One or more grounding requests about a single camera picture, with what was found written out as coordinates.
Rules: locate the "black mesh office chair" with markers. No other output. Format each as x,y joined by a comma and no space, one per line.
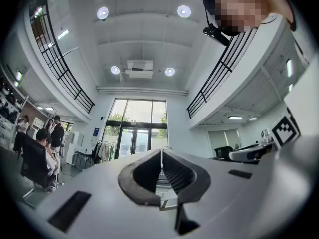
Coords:
33,158

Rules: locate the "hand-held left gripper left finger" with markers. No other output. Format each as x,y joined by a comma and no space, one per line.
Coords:
139,183

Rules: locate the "white ceiling air conditioner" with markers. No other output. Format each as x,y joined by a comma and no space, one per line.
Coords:
139,69

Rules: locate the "window with white blinds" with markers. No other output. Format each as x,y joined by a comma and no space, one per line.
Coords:
219,138

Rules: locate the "clothes rack with garments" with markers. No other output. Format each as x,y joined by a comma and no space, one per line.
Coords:
104,152

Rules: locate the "long ceiling strip light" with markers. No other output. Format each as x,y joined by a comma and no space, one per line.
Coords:
235,117
63,34
289,68

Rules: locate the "blue wall poster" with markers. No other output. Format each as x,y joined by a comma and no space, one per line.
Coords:
96,133

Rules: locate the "black head-mounted camera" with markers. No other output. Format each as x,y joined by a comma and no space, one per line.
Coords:
214,32

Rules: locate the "display shelf with helmets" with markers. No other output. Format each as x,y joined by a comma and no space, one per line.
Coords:
7,108

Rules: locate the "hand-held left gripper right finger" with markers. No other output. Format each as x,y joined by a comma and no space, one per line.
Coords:
189,180

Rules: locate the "black balcony railing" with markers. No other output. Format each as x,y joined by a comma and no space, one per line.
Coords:
193,106
86,102

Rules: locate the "white cabinet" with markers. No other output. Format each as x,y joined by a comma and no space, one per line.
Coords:
78,138

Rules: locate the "white ceiling pipe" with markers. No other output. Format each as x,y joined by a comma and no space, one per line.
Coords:
142,90

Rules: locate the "glass entrance door with window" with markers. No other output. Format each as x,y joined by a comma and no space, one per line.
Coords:
134,111

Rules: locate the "round white ceiling lamp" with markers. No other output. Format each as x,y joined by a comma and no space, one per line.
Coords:
102,13
115,70
184,11
170,71

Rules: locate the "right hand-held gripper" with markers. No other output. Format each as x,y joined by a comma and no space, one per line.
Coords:
285,133

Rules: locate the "grey metal cart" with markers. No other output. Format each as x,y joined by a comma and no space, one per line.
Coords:
83,160

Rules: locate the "person's head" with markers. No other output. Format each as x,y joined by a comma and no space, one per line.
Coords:
236,9

